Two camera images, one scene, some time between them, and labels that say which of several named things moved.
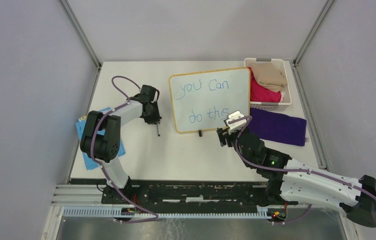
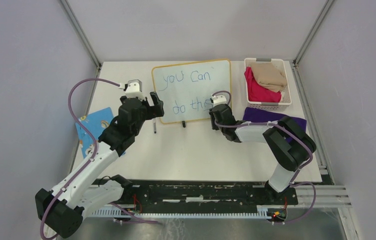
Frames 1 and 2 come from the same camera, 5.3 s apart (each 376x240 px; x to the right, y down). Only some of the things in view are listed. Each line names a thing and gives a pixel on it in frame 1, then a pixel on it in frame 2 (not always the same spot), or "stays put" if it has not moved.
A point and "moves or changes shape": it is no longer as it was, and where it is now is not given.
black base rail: [192, 196] stays put
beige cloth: [269, 75] stays put
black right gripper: [222, 134] → [214, 127]
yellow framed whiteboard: [202, 101] moves or changes shape
